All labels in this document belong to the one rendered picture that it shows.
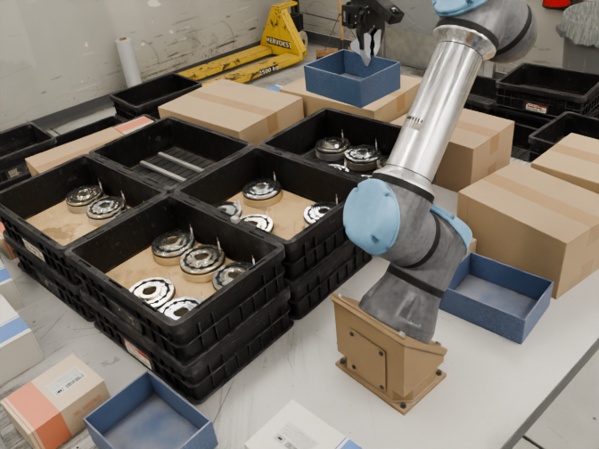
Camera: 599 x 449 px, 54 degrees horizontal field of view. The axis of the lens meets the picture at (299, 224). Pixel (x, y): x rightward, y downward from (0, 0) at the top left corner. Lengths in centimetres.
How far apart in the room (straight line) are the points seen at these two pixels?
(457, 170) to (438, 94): 75
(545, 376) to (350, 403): 39
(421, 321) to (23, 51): 387
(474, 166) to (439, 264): 70
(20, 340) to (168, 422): 39
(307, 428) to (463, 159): 97
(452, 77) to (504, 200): 51
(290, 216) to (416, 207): 55
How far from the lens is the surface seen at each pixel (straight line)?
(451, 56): 107
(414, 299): 109
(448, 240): 108
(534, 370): 130
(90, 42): 474
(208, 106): 203
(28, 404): 129
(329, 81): 151
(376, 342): 111
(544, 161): 167
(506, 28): 114
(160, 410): 126
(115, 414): 126
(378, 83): 149
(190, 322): 109
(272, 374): 127
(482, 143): 175
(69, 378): 130
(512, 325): 131
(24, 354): 145
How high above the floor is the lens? 164
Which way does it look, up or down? 34 degrees down
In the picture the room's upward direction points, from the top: 7 degrees counter-clockwise
